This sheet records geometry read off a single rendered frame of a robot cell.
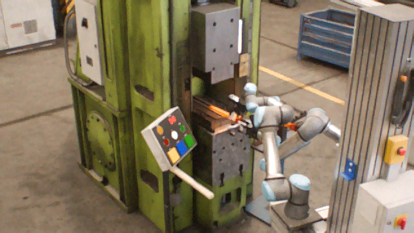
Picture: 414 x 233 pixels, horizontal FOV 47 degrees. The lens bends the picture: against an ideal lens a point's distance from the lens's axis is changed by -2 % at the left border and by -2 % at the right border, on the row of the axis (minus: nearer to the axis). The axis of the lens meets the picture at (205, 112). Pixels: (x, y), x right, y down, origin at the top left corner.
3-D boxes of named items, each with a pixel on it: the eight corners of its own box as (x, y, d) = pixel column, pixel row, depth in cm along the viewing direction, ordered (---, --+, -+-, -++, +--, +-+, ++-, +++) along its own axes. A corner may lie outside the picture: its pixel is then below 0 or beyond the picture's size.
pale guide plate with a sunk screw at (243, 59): (248, 74, 370) (248, 53, 363) (239, 77, 365) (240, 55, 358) (246, 74, 372) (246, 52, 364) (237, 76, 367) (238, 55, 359)
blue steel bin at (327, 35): (390, 67, 716) (398, 20, 684) (362, 80, 668) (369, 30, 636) (324, 47, 795) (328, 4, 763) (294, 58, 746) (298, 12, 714)
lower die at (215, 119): (231, 122, 359) (232, 111, 355) (211, 129, 348) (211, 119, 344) (196, 103, 389) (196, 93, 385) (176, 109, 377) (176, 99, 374)
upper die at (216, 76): (233, 77, 343) (233, 64, 339) (211, 84, 332) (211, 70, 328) (196, 61, 373) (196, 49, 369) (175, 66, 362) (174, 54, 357)
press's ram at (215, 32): (248, 60, 347) (250, 4, 329) (205, 72, 325) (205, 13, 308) (210, 45, 376) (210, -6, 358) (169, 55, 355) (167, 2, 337)
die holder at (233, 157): (249, 169, 383) (251, 119, 363) (212, 187, 362) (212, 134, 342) (205, 142, 422) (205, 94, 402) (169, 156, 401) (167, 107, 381)
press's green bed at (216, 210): (246, 217, 404) (248, 169, 383) (211, 235, 383) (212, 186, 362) (205, 187, 442) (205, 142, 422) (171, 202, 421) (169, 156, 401)
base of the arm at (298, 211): (314, 215, 275) (316, 202, 271) (292, 222, 270) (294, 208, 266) (301, 201, 288) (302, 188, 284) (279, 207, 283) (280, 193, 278)
